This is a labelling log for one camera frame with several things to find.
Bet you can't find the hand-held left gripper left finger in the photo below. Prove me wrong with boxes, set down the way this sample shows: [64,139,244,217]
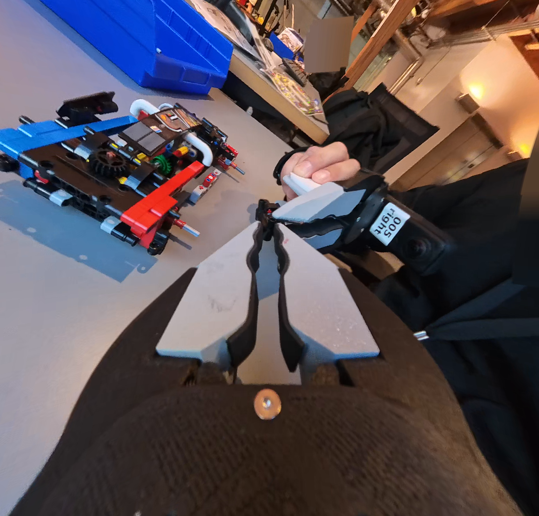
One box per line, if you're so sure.
[156,221,260,371]

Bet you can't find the person's right forearm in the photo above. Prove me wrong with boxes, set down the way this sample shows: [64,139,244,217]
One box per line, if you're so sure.
[373,158,539,314]

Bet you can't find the cluttered grey table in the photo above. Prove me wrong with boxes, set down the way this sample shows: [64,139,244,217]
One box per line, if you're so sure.
[229,46,330,145]

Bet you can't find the person's right hand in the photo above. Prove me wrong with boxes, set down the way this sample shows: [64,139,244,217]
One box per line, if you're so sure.
[280,141,363,201]

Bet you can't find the wall lamp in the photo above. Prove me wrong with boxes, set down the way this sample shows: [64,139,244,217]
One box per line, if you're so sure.
[456,82,486,113]

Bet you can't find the small black connector piece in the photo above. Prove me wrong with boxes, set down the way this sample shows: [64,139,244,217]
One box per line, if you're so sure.
[255,198,282,242]

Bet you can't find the toy brick car assembly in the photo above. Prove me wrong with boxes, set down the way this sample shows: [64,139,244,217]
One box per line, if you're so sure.
[0,91,247,256]

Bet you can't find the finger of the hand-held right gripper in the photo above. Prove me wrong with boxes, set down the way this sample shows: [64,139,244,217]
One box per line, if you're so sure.
[271,181,368,225]
[290,220,351,251]

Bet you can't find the grey desk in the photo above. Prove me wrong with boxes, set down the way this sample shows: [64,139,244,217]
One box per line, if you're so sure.
[0,0,350,512]

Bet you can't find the blue storage bin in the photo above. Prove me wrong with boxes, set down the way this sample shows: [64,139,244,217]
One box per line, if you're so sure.
[12,0,235,95]

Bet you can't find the colourful printed sheet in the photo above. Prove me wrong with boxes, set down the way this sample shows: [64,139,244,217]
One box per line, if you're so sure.
[260,67,326,117]

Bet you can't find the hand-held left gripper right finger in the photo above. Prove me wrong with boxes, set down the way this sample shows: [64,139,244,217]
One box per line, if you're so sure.
[273,225,381,373]

